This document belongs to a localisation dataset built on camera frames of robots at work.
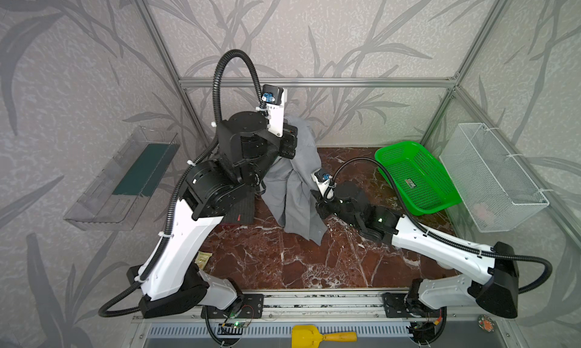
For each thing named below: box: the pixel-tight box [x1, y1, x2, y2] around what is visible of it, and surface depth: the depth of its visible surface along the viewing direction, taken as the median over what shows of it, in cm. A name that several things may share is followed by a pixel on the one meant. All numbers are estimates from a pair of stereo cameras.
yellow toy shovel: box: [291, 324, 358, 348], surface depth 69 cm
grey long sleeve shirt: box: [260, 114, 328, 246], surface depth 70 cm
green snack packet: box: [194, 250, 213, 271], surface depth 84 cm
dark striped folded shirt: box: [223, 184, 255, 225], surface depth 93 cm
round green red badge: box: [477, 314, 496, 333], surface depth 72 cm
